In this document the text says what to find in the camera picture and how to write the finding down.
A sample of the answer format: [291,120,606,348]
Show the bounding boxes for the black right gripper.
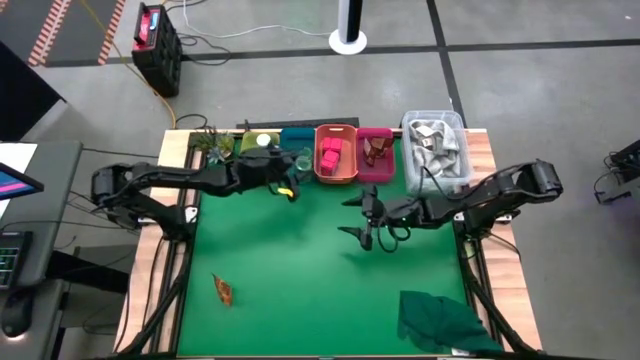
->
[337,185,401,251]

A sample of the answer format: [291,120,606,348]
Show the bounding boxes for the teal blue plastic bin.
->
[278,127,316,175]

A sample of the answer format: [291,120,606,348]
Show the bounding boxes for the pink plastic bin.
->
[355,127,396,184]

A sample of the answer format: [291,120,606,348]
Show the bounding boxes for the yellow-green plastic bin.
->
[239,130,281,157]

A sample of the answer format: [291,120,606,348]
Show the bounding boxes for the orange plastic bin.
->
[312,123,359,185]

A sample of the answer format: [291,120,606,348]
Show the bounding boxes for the black flat bar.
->
[235,117,360,130]

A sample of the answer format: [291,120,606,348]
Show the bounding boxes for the clear plastic storage box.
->
[400,110,472,195]

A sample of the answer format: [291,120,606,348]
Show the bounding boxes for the small succulent plant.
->
[192,128,236,165]

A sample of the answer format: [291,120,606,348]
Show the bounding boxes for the grey cloth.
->
[408,118,460,179]

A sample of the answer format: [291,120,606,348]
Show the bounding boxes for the green table mat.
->
[177,137,471,357]

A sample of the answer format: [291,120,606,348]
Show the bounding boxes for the dark green cloth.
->
[397,289,504,355]

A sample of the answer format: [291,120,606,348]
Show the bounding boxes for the orange spice packet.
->
[211,272,235,307]

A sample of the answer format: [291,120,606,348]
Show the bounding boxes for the white tower fan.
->
[328,0,369,56]

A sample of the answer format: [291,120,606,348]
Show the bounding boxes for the black plastic crate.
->
[130,2,184,99]

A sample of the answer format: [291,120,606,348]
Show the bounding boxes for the grey desk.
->
[0,141,85,360]

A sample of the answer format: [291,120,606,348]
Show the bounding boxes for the dark floor mat orange stripes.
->
[0,0,126,69]

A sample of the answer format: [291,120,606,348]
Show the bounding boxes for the white paper sheet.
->
[0,142,39,201]

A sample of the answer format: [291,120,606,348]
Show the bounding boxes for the computer screen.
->
[0,162,45,202]

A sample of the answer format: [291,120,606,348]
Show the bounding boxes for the black panel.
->
[0,42,67,142]

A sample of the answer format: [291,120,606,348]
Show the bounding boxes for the backlit keyboard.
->
[0,230,34,294]

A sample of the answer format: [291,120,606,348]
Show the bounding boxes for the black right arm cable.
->
[374,165,481,254]

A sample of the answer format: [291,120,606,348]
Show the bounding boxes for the white floor cable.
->
[182,0,334,40]

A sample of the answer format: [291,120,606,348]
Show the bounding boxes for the black floor cable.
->
[177,32,232,67]

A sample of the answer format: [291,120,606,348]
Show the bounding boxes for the black aluminium frame rail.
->
[452,219,544,357]
[115,130,204,357]

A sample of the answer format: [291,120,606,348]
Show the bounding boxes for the yellow floor cable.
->
[79,0,177,129]

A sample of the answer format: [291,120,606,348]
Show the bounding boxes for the black equipment with cables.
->
[593,139,640,206]

